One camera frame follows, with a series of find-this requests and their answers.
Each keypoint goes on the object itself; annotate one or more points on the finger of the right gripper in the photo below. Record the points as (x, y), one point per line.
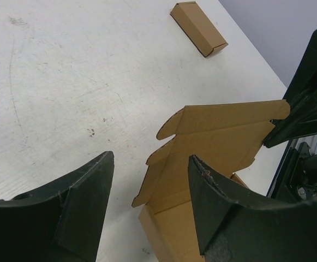
(301, 95)

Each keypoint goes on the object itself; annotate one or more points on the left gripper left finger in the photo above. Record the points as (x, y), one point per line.
(61, 220)

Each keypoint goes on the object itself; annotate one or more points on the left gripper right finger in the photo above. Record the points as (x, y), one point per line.
(234, 223)

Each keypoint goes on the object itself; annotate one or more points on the small folded cardboard box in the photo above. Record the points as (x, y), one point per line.
(198, 27)

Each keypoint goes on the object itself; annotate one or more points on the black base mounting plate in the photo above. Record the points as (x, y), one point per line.
(296, 176)

